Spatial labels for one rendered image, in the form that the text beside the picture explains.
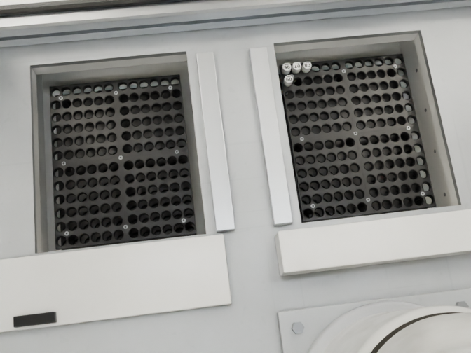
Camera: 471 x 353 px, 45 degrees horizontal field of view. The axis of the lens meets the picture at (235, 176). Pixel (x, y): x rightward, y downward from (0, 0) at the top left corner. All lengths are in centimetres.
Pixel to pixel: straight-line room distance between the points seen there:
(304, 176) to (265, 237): 14
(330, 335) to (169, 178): 28
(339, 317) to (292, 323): 5
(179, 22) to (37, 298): 38
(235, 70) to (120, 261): 28
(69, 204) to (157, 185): 11
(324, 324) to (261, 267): 10
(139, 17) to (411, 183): 41
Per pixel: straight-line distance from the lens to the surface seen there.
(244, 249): 67
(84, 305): 67
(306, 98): 79
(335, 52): 90
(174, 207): 73
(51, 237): 82
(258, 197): 69
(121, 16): 74
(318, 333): 66
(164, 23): 76
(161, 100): 78
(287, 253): 64
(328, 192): 75
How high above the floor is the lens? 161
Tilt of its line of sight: 74 degrees down
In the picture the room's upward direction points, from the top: 9 degrees clockwise
